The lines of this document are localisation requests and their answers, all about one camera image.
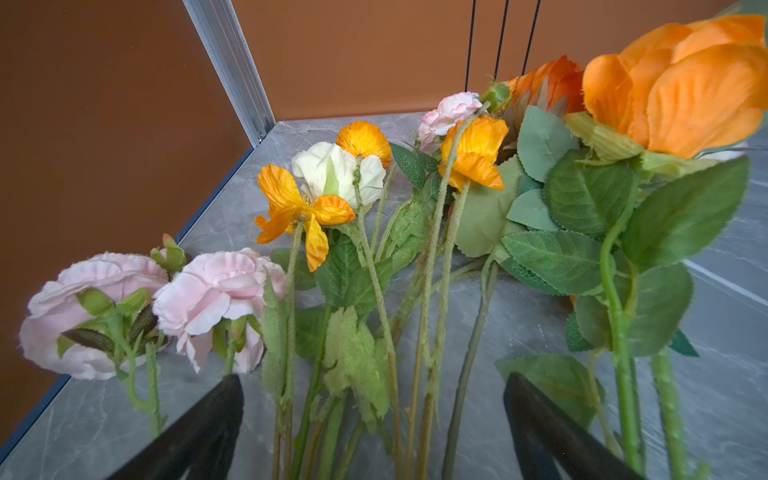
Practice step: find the orange rose flower stem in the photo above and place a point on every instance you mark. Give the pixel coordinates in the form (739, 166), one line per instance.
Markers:
(631, 167)

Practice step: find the pink white lisianthus stem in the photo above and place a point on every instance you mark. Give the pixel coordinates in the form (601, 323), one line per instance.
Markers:
(447, 114)

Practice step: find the yellow orange poppy stem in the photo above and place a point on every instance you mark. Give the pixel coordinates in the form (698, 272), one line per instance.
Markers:
(361, 357)

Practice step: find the aluminium corner post left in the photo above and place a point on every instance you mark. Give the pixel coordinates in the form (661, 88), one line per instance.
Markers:
(222, 36)

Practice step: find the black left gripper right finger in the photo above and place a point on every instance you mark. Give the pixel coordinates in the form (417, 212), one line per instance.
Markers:
(547, 441)

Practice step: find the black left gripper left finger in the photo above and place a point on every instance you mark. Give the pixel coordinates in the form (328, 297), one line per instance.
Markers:
(200, 444)

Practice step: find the white rose flower stem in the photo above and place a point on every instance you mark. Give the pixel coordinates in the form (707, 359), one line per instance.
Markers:
(327, 169)

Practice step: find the pink ranunculus flower stem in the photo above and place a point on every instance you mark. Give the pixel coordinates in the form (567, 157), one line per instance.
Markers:
(109, 316)

